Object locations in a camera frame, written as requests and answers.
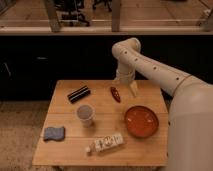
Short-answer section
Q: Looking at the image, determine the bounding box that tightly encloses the black striped rectangular block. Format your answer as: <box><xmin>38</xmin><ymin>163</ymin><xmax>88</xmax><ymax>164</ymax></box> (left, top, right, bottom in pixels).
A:
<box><xmin>67</xmin><ymin>86</ymin><xmax>91</xmax><ymax>103</ymax></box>

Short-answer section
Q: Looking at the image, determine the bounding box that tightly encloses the red chili pepper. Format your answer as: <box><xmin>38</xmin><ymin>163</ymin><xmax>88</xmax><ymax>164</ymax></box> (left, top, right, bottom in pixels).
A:
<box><xmin>110</xmin><ymin>87</ymin><xmax>121</xmax><ymax>103</ymax></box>

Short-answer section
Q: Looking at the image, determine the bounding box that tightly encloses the wooden table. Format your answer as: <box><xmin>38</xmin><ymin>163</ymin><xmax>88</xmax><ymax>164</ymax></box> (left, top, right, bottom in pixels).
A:
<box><xmin>33</xmin><ymin>80</ymin><xmax>168</xmax><ymax>166</ymax></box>

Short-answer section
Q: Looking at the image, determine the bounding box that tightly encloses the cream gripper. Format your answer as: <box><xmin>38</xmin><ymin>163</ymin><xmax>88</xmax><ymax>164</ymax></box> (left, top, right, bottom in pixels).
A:
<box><xmin>113</xmin><ymin>70</ymin><xmax>138</xmax><ymax>97</ymax></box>

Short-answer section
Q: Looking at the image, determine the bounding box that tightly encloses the orange bowl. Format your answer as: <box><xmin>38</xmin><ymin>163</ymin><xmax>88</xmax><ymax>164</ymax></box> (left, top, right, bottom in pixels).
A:
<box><xmin>124</xmin><ymin>106</ymin><xmax>159</xmax><ymax>138</ymax></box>

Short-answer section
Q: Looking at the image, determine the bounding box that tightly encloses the blue sponge cloth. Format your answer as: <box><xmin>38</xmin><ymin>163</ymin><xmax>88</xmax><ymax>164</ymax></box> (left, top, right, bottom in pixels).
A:
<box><xmin>43</xmin><ymin>127</ymin><xmax>65</xmax><ymax>141</ymax></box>

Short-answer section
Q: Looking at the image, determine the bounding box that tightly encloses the long wooden counter ledge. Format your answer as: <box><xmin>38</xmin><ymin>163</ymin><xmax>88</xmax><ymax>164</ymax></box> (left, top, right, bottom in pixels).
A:
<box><xmin>0</xmin><ymin>26</ymin><xmax>213</xmax><ymax>36</ymax></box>

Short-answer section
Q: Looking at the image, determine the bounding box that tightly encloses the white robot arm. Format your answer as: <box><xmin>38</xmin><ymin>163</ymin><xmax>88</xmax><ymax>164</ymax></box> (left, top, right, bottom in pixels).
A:
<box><xmin>112</xmin><ymin>38</ymin><xmax>213</xmax><ymax>171</ymax></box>

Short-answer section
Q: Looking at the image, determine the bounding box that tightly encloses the black office chair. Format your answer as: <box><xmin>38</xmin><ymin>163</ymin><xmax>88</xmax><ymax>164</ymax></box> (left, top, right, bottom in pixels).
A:
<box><xmin>91</xmin><ymin>0</ymin><xmax>113</xmax><ymax>13</ymax></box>
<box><xmin>53</xmin><ymin>0</ymin><xmax>90</xmax><ymax>27</ymax></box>

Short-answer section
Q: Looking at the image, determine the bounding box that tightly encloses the clear plastic cup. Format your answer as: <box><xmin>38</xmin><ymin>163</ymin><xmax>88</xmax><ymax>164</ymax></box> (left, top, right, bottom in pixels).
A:
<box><xmin>76</xmin><ymin>105</ymin><xmax>94</xmax><ymax>127</ymax></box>

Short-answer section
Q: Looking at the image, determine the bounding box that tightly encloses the white labelled bottle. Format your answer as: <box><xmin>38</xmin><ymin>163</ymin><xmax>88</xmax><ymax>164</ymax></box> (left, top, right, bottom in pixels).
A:
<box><xmin>85</xmin><ymin>133</ymin><xmax>124</xmax><ymax>154</ymax></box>

